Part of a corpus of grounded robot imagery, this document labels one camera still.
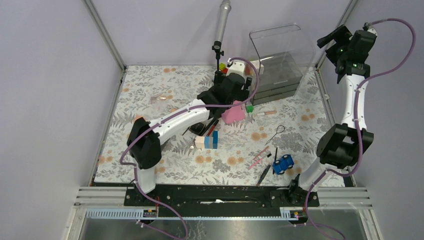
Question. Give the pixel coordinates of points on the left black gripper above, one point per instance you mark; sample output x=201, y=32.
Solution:
x=242, y=95

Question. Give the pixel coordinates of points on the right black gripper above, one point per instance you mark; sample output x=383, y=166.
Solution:
x=341, y=36

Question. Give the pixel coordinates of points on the red lip gloss tube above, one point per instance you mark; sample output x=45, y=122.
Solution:
x=212, y=127

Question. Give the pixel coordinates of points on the white cardboard box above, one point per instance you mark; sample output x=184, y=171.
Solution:
x=256, y=69

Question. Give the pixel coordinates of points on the black makeup brush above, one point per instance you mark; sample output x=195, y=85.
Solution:
x=208, y=126

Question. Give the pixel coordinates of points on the black square compact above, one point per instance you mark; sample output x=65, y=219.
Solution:
x=197, y=128

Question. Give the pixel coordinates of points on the clear acrylic makeup organizer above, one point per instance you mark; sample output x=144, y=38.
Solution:
x=282, y=55

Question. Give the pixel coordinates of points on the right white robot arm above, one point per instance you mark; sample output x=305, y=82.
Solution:
x=342, y=145

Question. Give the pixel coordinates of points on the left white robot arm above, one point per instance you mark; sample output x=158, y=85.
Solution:
x=146, y=138

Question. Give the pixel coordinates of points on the pink foam wedge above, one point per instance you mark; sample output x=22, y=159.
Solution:
x=234, y=114

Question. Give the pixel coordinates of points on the red yellow lego bricks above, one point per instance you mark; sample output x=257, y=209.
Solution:
x=223, y=68

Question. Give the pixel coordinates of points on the green lego brick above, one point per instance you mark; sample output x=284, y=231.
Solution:
x=249, y=108

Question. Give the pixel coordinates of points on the white concealer pen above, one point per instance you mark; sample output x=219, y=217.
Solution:
x=266, y=113

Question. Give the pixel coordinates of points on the white blue brick stack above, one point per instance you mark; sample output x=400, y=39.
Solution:
x=207, y=142

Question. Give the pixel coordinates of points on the pink eyebrow razor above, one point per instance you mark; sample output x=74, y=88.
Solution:
x=265, y=153

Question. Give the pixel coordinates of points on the black pencil by car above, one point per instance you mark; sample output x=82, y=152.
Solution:
x=275, y=159

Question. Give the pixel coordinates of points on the clear plastic wrapper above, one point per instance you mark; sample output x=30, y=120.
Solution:
x=160, y=97

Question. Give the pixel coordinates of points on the silver microphone on tripod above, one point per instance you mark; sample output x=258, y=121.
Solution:
x=224, y=10

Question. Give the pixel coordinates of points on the black mascara tube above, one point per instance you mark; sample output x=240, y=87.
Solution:
x=263, y=175

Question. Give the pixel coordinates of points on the blue toy car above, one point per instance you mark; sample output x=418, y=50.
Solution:
x=284, y=163

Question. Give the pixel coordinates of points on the round orange powder puff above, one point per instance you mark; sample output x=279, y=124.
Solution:
x=138, y=117

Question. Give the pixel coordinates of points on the black wire hair loop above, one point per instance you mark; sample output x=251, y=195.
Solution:
x=279, y=130

